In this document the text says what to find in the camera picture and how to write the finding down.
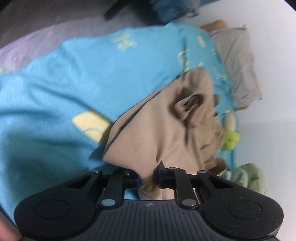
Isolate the tan printed t-shirt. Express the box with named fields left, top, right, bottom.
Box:
left=103, top=68, right=227, bottom=200

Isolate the green beige plush toy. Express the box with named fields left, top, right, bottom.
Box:
left=222, top=112, right=240, bottom=151

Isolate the light green fleece blanket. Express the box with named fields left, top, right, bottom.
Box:
left=222, top=163, right=267, bottom=195

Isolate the teal patterned bed sheet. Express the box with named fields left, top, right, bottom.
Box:
left=1, top=23, right=235, bottom=219

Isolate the grey pillow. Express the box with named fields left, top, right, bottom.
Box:
left=208, top=27, right=262, bottom=110

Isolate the wooden bed headboard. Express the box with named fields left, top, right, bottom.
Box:
left=200, top=20, right=227, bottom=32

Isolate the near blue covered chair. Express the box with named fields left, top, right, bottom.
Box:
left=103, top=1, right=201, bottom=24

